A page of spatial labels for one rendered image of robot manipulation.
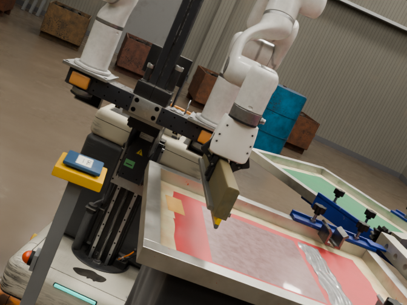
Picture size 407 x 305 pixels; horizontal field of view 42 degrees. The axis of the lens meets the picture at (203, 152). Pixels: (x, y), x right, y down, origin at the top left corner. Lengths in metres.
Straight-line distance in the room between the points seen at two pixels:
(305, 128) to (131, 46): 3.33
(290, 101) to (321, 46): 4.76
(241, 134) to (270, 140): 6.46
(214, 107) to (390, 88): 11.01
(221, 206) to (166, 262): 0.17
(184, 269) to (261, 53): 0.84
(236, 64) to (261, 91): 0.11
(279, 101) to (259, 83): 6.41
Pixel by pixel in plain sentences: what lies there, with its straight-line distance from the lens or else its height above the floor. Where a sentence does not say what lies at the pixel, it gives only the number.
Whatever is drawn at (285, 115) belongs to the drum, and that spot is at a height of 0.69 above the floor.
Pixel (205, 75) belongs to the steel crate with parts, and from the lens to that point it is 9.14.
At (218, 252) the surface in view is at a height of 0.96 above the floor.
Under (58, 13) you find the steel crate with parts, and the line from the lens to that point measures 9.76.
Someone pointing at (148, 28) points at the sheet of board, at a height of 0.77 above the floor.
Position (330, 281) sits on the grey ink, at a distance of 1.44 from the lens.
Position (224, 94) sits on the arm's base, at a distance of 1.69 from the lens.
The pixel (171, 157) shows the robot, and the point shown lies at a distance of 2.30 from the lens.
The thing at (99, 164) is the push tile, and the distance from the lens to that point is 1.45.
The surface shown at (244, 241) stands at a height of 0.96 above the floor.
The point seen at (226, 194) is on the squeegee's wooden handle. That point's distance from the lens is 1.12.
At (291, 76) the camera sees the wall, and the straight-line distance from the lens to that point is 12.25.
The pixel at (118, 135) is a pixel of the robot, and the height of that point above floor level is 0.83.
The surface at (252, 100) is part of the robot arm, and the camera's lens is 1.24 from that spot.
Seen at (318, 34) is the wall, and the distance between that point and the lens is 12.28.
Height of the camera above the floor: 1.43
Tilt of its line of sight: 13 degrees down
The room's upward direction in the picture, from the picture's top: 25 degrees clockwise
